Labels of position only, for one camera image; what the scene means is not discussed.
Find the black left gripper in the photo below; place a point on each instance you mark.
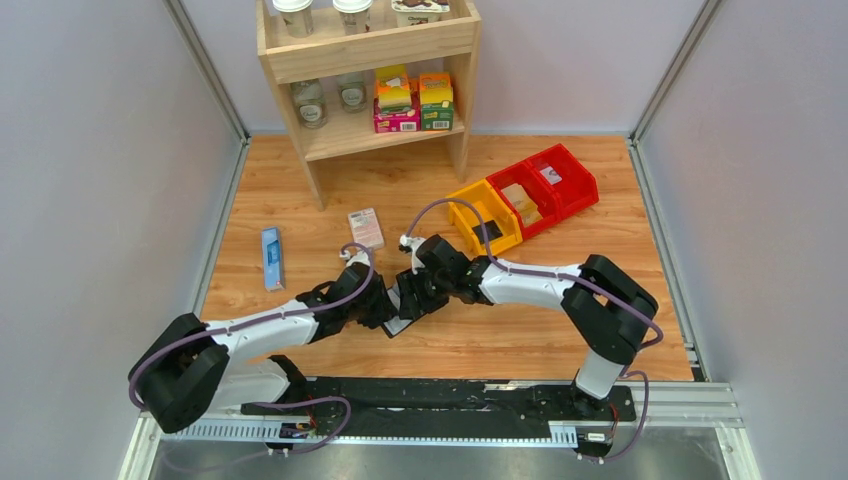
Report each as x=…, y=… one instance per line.
x=374, y=302

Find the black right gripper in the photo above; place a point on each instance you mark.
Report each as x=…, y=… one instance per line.
x=419, y=289

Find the dark credit card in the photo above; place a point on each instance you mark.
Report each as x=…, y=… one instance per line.
x=487, y=232

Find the black leather card holder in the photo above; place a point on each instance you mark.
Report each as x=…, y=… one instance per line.
x=407, y=310

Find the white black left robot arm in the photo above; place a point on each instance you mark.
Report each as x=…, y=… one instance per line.
x=195, y=367

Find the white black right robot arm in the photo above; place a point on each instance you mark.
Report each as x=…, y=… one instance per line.
x=611, y=311

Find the pink white card box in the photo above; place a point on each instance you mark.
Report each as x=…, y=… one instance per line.
x=366, y=229

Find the tan card in bin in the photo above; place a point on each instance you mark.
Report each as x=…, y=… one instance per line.
x=526, y=208

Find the white card in bin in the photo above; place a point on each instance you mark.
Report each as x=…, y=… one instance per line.
x=551, y=175

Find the yellow plastic bin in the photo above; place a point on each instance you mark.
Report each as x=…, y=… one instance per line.
x=498, y=219

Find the blue toothpaste box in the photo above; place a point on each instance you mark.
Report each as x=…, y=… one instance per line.
x=272, y=259

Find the red plastic bin middle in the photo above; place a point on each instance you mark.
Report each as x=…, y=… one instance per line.
x=520, y=173

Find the red plastic bin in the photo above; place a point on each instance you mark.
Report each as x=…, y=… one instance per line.
x=578, y=189
x=520, y=173

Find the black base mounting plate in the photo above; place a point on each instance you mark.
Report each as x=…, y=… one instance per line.
x=450, y=408

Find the red plastic bin far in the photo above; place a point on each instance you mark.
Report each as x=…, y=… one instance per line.
x=578, y=189

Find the pink orange snack box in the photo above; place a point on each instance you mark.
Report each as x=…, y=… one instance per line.
x=396, y=106

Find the green orange snack box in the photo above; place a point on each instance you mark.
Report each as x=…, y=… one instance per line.
x=436, y=99

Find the glass jar right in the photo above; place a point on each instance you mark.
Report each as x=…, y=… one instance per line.
x=352, y=91

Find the glass jar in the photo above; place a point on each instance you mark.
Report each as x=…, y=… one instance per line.
x=310, y=104
x=352, y=91

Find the glass jar left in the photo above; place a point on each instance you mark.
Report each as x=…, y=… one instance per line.
x=310, y=104

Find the wooden two-tier shelf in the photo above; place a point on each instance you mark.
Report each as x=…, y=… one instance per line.
x=330, y=52

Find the chocolate pudding tub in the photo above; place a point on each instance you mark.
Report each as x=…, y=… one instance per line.
x=417, y=12

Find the white lidded cup middle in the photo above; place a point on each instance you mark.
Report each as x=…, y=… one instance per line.
x=354, y=15

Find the white lidded cup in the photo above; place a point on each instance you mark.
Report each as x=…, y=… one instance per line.
x=296, y=16
x=354, y=15

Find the white lidded cup left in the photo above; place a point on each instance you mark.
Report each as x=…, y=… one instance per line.
x=296, y=16

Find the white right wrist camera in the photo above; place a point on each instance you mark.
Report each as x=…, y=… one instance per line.
x=410, y=245

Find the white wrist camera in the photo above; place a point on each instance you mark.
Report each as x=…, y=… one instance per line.
x=410, y=245
x=356, y=255

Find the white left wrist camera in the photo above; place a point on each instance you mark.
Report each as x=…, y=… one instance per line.
x=356, y=255

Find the aluminium frame rail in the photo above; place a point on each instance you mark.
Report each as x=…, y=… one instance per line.
x=668, y=404

